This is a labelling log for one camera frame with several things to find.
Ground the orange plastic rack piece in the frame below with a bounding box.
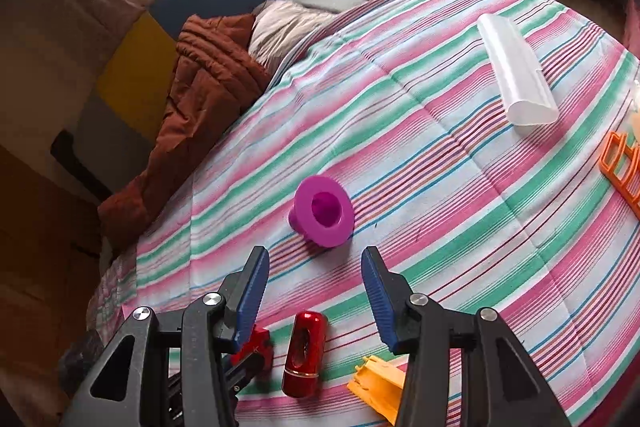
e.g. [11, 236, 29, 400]
[347, 355, 406, 425]

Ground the red cylinder toy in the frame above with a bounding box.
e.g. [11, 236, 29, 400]
[282, 311, 328, 399]

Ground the magenta flanged plastic cup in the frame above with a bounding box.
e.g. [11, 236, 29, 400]
[288, 176, 355, 248]

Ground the red block toy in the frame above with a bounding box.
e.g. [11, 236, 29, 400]
[231, 325, 273, 375]

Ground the striped bed sheet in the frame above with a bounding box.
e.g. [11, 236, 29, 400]
[88, 0, 639, 426]

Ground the multicolour padded headboard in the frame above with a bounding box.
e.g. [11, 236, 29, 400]
[51, 0, 267, 200]

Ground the orange lattice rack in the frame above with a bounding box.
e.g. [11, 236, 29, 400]
[598, 131, 640, 218]

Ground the white translucent tube case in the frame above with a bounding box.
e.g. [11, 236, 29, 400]
[477, 14, 559, 127]

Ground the rust brown quilt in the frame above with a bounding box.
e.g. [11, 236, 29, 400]
[99, 14, 270, 251]

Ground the white pillow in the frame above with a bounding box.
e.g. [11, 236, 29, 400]
[248, 0, 336, 75]

